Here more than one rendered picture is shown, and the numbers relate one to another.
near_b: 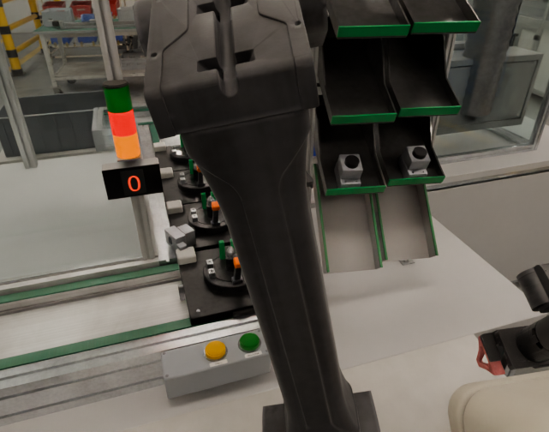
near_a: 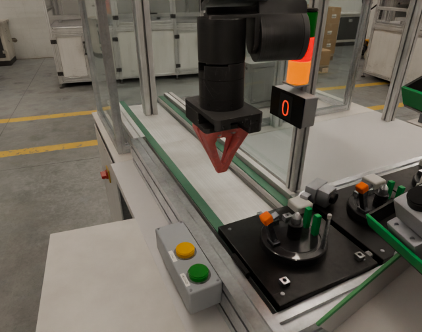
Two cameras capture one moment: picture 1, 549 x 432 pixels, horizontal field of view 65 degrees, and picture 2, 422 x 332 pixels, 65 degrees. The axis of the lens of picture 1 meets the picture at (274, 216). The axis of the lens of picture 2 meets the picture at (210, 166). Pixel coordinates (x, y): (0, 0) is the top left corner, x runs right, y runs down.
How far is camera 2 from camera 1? 0.73 m
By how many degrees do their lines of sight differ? 69
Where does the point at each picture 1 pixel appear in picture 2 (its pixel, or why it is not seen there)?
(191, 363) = (170, 239)
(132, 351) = (182, 206)
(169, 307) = not seen: hidden behind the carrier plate
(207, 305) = (238, 233)
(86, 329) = (212, 189)
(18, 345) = (193, 168)
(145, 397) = not seen: hidden behind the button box
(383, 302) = not seen: outside the picture
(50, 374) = (159, 180)
